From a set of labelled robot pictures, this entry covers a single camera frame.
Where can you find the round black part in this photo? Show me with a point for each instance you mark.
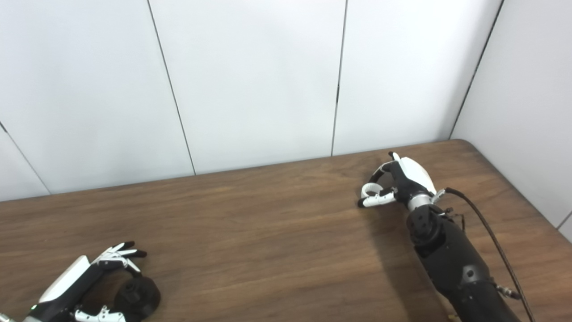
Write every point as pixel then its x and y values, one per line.
pixel 140 297

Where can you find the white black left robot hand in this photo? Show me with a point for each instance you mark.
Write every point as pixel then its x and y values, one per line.
pixel 67 284

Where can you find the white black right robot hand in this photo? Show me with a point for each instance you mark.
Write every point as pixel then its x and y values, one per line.
pixel 413 179

